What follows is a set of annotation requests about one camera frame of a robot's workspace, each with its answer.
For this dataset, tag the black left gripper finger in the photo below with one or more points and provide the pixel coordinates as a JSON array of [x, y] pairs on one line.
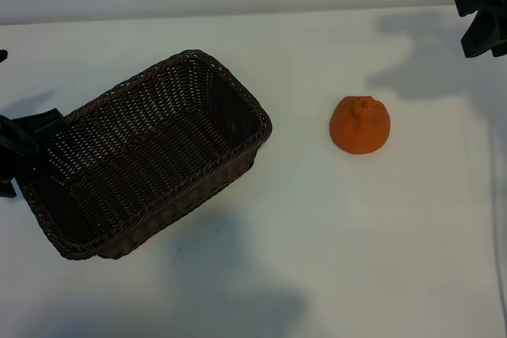
[[43, 122], [6, 188]]

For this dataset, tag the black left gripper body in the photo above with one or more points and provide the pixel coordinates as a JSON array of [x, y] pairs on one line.
[[16, 148]]

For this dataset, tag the orange fruit with knobbly stem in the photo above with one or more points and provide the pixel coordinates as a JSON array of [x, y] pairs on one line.
[[358, 136]]

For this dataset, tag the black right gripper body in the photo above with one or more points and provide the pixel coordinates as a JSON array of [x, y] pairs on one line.
[[502, 21]]

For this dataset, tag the dark brown woven basket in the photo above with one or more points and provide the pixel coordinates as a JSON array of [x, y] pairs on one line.
[[146, 148]]

